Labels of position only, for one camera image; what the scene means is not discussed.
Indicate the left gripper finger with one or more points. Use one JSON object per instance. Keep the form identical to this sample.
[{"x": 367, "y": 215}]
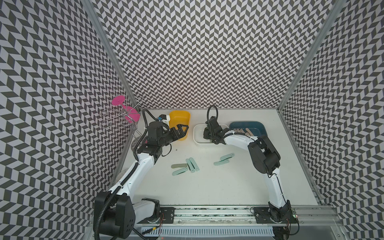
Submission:
[
  {"x": 184, "y": 132},
  {"x": 181, "y": 126}
]

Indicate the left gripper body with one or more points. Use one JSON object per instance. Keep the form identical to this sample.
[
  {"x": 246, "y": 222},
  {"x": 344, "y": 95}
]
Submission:
[{"x": 167, "y": 136}]

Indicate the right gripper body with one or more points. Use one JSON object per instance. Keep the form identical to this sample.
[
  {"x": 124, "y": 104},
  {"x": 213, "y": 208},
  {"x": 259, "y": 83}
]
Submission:
[{"x": 208, "y": 133}]

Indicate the yellow storage box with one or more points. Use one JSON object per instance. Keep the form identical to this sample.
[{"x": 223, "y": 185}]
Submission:
[{"x": 178, "y": 117}]

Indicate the white storage box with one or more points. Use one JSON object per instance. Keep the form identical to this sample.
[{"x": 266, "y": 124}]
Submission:
[{"x": 198, "y": 136}]

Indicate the olive knife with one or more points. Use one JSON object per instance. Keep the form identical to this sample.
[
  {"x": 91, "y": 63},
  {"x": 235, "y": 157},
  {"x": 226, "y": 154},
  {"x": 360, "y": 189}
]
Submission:
[{"x": 175, "y": 166}]

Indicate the dark teal storage box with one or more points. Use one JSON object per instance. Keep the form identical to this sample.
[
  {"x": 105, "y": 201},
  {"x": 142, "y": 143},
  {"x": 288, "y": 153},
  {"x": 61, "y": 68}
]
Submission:
[{"x": 257, "y": 128}]

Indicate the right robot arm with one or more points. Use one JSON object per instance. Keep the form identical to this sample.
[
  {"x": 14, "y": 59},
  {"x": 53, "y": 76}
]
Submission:
[{"x": 265, "y": 159}]

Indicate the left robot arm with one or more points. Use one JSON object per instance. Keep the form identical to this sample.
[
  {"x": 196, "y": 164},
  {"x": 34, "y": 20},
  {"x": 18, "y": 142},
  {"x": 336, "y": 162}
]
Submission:
[{"x": 115, "y": 213}]

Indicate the mint knife middle right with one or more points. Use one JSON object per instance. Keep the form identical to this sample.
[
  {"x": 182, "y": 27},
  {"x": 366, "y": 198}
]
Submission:
[{"x": 222, "y": 162}]

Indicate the mint knife centre left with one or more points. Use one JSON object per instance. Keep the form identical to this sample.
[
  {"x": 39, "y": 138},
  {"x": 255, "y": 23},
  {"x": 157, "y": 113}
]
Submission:
[{"x": 190, "y": 165}]

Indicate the mint knife centre right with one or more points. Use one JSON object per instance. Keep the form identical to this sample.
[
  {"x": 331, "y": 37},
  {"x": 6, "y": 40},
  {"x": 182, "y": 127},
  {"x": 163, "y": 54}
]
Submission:
[{"x": 194, "y": 165}]

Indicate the pink ribbed glass bowl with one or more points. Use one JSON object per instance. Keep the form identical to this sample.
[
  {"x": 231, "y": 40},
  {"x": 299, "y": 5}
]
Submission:
[{"x": 120, "y": 175}]

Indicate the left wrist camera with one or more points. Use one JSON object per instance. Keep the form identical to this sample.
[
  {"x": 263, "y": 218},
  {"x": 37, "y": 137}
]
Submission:
[{"x": 164, "y": 119}]

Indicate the wire rack with pink discs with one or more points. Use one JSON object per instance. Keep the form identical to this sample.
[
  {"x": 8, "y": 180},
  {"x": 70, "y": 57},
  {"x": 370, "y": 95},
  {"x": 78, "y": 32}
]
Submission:
[{"x": 119, "y": 113}]

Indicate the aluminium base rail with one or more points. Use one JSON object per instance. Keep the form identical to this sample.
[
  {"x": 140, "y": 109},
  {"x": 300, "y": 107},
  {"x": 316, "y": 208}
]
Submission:
[{"x": 246, "y": 215}]

